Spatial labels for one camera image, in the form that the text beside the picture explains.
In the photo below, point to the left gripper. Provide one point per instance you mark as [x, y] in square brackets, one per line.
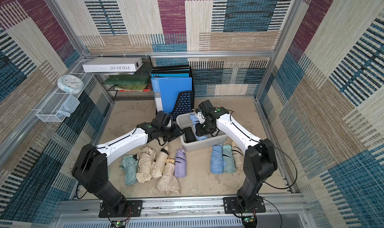
[176, 132]

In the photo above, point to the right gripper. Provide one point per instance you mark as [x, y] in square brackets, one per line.
[202, 129]

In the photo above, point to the light blue umbrella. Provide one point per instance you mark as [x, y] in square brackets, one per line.
[196, 121]

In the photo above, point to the beige umbrella black tip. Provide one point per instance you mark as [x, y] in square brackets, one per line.
[159, 165]

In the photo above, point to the beige umbrella wooden handle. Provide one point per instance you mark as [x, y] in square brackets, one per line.
[168, 183]

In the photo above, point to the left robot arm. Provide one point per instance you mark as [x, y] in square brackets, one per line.
[91, 166]

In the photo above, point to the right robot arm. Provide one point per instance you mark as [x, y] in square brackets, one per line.
[260, 160]

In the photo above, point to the purple folded umbrella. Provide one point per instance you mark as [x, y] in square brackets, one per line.
[180, 164]

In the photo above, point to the blue folded umbrella right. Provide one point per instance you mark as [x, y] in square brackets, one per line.
[217, 162]

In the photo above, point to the cream crumpled folded umbrella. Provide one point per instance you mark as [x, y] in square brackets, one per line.
[146, 160]

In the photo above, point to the beige umbrella far right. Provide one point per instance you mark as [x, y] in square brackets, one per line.
[238, 155]

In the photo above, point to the teal folded umbrella right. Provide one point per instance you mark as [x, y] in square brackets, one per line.
[229, 162]

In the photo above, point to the mint green folded umbrella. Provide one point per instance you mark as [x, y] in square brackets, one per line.
[129, 165]

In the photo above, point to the white folio box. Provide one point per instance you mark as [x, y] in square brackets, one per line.
[113, 64]

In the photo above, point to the black file holder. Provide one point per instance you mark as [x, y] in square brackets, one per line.
[185, 100]

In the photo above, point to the blue folder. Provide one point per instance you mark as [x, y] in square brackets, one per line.
[166, 91]

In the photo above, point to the light blue cloth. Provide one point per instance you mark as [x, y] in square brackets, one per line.
[68, 107]

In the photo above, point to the white round clock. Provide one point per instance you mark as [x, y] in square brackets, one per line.
[70, 84]

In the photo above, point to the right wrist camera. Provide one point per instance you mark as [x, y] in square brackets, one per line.
[199, 115]

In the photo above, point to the black wire shelf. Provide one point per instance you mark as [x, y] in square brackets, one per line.
[130, 86]

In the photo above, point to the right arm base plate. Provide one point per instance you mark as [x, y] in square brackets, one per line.
[231, 206]

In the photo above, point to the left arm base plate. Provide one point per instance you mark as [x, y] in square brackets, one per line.
[132, 208]

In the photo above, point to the white wire basket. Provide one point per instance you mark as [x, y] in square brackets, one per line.
[48, 110]

